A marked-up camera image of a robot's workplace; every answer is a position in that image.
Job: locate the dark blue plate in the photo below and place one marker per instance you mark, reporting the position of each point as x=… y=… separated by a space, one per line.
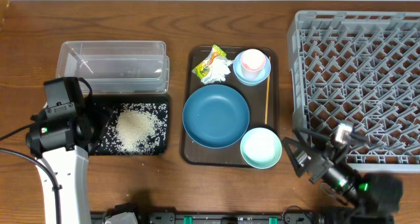
x=216 y=116

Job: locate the black waste tray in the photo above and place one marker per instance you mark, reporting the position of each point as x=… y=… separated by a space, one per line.
x=105 y=103

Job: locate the mint green bowl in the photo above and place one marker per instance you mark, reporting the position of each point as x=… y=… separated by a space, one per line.
x=261 y=148

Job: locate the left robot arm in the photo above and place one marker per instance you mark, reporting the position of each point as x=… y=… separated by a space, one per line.
x=60 y=139

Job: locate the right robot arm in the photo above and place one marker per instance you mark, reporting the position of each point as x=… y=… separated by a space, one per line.
x=369 y=198

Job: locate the light blue small bowl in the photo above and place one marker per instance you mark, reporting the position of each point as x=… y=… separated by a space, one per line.
x=262 y=76

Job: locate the white rice pile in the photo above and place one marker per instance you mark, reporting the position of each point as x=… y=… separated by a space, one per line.
x=136 y=129

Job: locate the yellow green snack wrapper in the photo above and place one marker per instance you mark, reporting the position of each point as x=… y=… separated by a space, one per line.
x=204 y=67

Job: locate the crumpled white napkin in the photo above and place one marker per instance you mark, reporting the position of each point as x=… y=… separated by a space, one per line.
x=217 y=70

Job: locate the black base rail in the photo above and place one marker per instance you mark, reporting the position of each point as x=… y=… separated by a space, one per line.
x=128 y=213

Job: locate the brown serving tray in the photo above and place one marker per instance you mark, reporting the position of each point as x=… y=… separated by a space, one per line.
x=230 y=156

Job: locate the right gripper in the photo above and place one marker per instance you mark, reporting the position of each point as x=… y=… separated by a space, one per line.
x=319 y=161

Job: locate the clear plastic bin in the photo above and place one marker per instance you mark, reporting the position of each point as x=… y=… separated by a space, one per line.
x=116 y=67

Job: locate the pink cup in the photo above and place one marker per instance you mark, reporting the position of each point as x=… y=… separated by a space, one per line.
x=252 y=62

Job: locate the grey dishwasher rack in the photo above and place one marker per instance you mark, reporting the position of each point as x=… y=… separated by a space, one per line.
x=361 y=67

